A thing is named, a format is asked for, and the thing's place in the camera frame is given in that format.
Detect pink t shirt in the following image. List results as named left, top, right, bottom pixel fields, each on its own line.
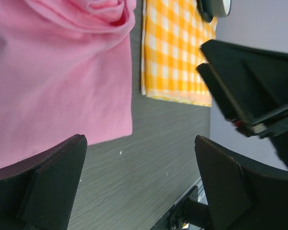
left=0, top=0, right=136, bottom=168

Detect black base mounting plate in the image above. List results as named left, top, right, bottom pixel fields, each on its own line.
left=152, top=186, right=212, bottom=230

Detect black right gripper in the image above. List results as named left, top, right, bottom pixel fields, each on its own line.
left=197, top=40, right=288, bottom=168

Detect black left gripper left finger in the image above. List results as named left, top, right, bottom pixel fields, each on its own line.
left=0, top=134, right=87, bottom=230

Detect orange checkered cloth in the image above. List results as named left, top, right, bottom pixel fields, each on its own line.
left=141, top=0, right=217, bottom=107

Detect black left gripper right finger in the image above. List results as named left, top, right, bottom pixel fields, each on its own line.
left=195, top=135, right=288, bottom=230

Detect white bowl with dark rim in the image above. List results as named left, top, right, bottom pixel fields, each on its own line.
left=196, top=0, right=231, bottom=23

